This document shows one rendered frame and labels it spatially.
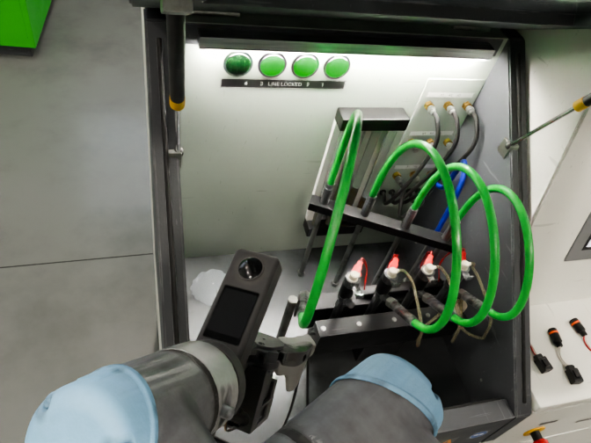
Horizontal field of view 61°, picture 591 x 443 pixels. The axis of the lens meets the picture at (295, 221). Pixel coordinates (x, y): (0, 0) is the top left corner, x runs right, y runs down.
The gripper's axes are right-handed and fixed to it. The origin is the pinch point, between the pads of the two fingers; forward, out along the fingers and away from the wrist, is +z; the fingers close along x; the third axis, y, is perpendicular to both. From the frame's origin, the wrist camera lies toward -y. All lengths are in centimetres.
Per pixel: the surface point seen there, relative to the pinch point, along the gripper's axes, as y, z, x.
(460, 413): 15, 46, 27
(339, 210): -15.8, 6.4, 1.8
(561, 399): 8, 54, 45
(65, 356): 58, 99, -104
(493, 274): -12.9, 26.6, 24.2
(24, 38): -72, 164, -234
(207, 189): -14, 38, -34
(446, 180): -24.9, 20.4, 13.6
